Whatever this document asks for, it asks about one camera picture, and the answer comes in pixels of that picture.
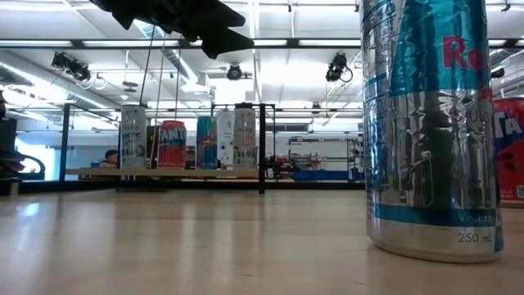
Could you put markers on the blue silver Red Bull can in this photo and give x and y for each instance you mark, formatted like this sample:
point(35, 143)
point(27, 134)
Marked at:
point(206, 143)
point(430, 143)

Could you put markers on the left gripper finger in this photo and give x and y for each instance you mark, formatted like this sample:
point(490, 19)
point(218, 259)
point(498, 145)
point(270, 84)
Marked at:
point(213, 16)
point(223, 41)

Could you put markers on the black shelf side post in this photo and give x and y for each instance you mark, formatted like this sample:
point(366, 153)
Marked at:
point(262, 155)
point(64, 143)

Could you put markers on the black loop-shaped object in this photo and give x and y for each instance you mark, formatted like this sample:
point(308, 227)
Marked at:
point(6, 164)

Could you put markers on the black background equipment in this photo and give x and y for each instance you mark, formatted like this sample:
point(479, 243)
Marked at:
point(282, 166)

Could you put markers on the white Celsius Tropical Vibe can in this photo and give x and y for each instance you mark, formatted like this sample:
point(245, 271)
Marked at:
point(245, 139)

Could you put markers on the black ceiling camera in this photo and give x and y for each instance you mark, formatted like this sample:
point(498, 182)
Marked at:
point(498, 73)
point(75, 69)
point(336, 65)
point(234, 72)

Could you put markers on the black overhead light beam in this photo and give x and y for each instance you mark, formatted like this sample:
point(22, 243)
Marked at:
point(292, 42)

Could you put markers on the red Fanta can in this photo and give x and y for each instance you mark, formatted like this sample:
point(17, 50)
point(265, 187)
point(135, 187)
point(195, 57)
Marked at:
point(511, 155)
point(172, 143)

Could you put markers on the person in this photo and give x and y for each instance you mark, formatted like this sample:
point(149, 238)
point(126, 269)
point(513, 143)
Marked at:
point(110, 155)

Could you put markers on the white cylindrical tank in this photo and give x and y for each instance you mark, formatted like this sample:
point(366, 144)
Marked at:
point(225, 139)

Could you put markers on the white Celsius Arctic Vibe can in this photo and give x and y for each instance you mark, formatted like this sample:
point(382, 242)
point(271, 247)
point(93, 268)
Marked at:
point(133, 139)

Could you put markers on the light wooden shelf board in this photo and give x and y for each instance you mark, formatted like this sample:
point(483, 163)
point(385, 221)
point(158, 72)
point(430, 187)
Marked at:
point(196, 173)

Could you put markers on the grey background shelving rack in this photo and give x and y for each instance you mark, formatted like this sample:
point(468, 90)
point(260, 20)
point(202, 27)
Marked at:
point(319, 141)

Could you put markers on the blue storage bin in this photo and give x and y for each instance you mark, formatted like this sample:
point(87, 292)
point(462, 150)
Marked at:
point(319, 175)

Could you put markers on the dark box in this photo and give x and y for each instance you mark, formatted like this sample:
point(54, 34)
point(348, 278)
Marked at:
point(7, 135)

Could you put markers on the black aluminium table frame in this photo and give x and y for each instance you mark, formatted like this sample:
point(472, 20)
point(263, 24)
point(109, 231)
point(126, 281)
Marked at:
point(311, 185)

